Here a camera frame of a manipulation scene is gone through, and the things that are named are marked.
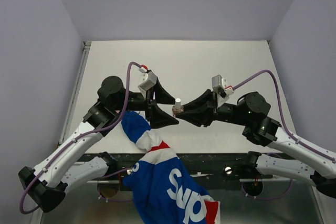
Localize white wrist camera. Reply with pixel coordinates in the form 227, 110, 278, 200
138, 65, 157, 95
212, 74, 234, 108

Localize glitter nail polish bottle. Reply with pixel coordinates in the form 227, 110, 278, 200
172, 105, 184, 117

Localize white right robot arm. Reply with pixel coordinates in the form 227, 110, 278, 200
172, 90, 335, 198

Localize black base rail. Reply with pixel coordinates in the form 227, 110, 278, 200
78, 152, 276, 190

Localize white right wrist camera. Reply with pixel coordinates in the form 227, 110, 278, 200
212, 74, 234, 108

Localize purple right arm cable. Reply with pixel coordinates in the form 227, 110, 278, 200
232, 69, 336, 163

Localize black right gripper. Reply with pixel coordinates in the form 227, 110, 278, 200
175, 88, 249, 127

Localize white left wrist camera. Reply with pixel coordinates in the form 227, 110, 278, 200
138, 65, 157, 95

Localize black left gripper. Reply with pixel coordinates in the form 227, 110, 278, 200
114, 77, 180, 129

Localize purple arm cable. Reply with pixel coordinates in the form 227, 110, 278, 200
232, 69, 336, 163
20, 61, 148, 214

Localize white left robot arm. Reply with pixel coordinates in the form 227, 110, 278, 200
18, 73, 178, 213

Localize blue white red sleeve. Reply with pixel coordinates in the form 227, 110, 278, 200
121, 111, 221, 223

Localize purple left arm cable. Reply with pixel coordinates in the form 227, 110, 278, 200
20, 61, 148, 214

